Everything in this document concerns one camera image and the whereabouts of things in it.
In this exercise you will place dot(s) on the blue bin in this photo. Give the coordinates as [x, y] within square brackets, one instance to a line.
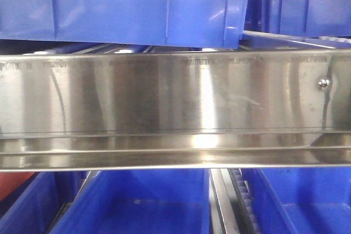
[304, 18]
[178, 23]
[300, 200]
[35, 204]
[141, 201]

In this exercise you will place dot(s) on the blue bin lower centre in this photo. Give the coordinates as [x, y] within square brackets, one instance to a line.
[141, 201]

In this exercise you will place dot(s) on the blue bin lower right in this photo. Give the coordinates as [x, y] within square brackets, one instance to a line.
[300, 200]

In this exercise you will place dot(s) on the silver screw on rail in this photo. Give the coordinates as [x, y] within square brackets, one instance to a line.
[324, 83]

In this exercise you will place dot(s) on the stainless steel shelf front rail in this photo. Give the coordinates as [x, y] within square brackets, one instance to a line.
[175, 110]

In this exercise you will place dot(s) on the blue bin upper right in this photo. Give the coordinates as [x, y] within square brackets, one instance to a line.
[304, 18]

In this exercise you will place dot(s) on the roller track divider lower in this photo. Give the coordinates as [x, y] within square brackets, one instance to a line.
[230, 203]

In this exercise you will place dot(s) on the blue bin upper centre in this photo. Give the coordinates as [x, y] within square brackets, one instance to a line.
[178, 23]

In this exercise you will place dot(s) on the blue bin lower left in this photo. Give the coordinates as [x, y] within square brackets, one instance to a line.
[35, 204]

